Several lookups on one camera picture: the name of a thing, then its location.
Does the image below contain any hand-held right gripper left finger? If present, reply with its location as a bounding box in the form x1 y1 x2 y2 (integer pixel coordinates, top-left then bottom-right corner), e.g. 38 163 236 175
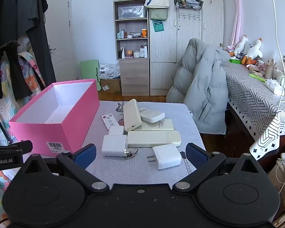
20 144 110 193

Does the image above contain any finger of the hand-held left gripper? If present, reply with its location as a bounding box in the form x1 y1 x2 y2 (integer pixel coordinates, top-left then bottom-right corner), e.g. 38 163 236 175
0 140 33 154

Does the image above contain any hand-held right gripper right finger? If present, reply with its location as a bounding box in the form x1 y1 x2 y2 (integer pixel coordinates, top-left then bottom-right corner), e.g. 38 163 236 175
172 143 268 193

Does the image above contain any pink cardboard box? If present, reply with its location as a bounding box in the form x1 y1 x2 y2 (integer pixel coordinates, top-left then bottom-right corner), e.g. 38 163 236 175
9 79 100 157

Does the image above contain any long cream remote control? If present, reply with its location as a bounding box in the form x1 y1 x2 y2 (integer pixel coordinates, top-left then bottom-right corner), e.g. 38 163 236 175
127 130 181 147

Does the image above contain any thick cream remote control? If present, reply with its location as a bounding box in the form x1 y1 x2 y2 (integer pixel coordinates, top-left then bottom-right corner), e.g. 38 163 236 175
123 99 142 132

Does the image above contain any black belt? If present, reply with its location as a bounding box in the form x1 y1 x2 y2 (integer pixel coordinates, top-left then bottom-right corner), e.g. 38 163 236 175
0 104 12 146

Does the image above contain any white charger with prongs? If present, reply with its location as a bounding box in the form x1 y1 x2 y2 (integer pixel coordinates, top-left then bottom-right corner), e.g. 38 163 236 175
147 144 182 170

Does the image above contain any large white charger folding plug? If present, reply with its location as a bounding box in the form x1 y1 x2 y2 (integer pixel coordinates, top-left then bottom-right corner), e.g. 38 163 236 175
101 135 139 160

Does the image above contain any small white charger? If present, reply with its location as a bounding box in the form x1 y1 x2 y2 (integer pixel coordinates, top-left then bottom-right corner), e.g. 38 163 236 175
108 125 124 136

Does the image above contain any white patterned remote control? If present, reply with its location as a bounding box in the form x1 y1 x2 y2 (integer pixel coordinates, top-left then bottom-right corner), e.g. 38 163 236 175
102 114 120 131

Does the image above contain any grey printed table mat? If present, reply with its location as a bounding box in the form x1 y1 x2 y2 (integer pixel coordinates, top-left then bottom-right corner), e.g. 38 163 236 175
85 100 206 188

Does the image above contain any small white rounded remote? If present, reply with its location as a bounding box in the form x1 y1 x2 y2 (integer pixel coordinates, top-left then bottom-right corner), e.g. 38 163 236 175
139 108 165 123

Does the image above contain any grey puffer jacket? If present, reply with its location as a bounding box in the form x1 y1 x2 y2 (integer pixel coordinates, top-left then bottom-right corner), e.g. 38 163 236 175
166 38 231 135

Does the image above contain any black white patterned tablecloth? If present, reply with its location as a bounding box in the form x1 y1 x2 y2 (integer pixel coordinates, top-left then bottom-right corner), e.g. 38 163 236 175
222 62 285 161

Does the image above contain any brown cardboard box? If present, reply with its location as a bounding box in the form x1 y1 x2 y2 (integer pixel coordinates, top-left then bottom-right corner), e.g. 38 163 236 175
100 77 122 94

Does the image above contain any floral quilt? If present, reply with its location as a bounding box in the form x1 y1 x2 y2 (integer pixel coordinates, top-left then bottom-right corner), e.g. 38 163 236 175
0 50 47 221

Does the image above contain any green folding table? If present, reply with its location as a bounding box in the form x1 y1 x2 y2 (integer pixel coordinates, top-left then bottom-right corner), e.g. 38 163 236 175
79 59 101 91

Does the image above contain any wooden shelf unit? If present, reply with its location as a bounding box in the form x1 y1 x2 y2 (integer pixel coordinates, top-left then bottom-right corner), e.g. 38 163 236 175
113 0 150 96

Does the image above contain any white power strip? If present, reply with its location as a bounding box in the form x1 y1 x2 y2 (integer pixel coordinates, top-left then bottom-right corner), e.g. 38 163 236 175
265 79 284 95

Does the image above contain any light wooden wardrobe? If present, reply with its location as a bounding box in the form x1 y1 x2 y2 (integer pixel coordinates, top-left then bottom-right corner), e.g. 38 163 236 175
147 0 225 97

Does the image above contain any white goose plush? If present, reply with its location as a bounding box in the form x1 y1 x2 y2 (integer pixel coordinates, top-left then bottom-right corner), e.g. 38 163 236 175
242 38 263 64
234 35 252 56

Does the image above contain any white door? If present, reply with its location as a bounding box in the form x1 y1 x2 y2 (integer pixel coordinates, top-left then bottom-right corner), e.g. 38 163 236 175
41 0 78 82

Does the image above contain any grey hanging garment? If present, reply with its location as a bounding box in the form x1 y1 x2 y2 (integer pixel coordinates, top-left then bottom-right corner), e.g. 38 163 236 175
15 0 57 91

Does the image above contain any black hanging garment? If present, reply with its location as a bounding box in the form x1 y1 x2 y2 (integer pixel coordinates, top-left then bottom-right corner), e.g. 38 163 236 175
0 0 34 100

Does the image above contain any teal pouch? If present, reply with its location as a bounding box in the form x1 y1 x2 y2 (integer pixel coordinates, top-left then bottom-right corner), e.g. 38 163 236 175
152 19 165 32

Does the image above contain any pink curtain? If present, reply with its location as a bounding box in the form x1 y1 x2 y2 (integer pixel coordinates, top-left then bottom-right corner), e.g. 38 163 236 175
230 0 243 48

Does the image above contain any green pouch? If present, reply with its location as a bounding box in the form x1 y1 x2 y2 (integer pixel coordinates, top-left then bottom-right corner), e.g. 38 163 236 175
149 8 169 21

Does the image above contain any clear plastic bag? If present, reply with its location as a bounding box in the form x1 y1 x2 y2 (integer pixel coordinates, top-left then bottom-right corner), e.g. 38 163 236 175
118 5 145 19

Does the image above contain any white hanging cable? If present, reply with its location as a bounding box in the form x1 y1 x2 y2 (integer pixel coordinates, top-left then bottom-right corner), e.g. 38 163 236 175
267 0 285 114

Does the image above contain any black wire door rack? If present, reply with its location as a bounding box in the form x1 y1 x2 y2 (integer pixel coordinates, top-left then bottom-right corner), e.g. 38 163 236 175
174 0 204 19

